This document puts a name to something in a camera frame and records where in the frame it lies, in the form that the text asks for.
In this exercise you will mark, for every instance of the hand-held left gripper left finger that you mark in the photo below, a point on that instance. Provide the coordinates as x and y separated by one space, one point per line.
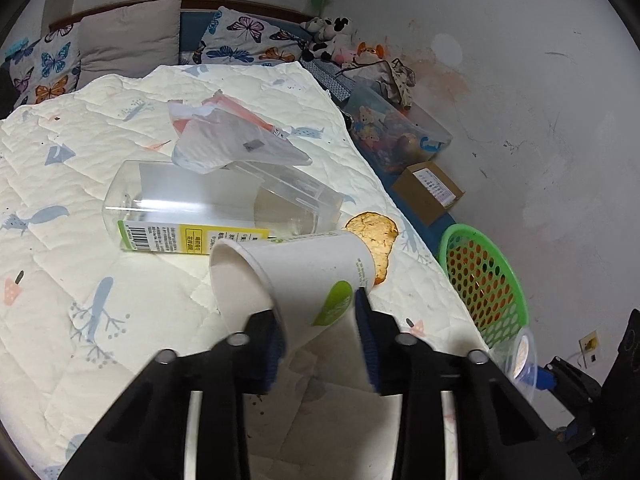
272 355

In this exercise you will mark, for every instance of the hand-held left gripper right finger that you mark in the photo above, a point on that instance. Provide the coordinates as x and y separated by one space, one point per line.
365 330

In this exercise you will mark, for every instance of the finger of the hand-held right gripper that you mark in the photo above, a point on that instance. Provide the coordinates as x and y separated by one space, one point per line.
570 380
577 431

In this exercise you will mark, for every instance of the white paper cup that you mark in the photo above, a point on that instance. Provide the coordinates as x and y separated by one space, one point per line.
300 280

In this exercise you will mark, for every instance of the green plastic basket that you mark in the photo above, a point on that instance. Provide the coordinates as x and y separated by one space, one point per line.
482 280

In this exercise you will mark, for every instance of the gold foil lid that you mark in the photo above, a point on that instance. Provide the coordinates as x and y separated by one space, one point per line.
375 240

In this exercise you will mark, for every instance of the brown cardboard box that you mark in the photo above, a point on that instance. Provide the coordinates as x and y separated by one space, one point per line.
425 192

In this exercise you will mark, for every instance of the clear plastic box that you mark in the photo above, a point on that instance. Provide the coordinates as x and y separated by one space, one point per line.
200 200

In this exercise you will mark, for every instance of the clear storage bin with toys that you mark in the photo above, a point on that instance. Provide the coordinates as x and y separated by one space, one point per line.
395 132

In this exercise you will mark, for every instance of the white plastic bag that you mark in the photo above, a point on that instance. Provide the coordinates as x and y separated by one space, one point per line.
225 135

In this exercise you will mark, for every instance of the blue patterned cloth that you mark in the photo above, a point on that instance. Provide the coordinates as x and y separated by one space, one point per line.
332 80

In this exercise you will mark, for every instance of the patterned cloth on bin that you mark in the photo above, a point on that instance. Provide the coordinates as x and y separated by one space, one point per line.
395 77

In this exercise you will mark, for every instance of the orange fox plush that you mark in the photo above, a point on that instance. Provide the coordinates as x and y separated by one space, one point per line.
369 54

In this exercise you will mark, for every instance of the black white cow plush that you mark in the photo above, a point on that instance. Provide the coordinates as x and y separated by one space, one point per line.
325 35

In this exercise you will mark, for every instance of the butterfly print pillow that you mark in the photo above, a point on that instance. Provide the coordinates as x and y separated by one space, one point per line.
45 65
245 35

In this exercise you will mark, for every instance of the grey cushion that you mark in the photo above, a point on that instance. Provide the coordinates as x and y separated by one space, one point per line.
130 42

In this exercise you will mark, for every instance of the wall socket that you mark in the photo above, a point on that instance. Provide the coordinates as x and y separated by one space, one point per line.
590 342

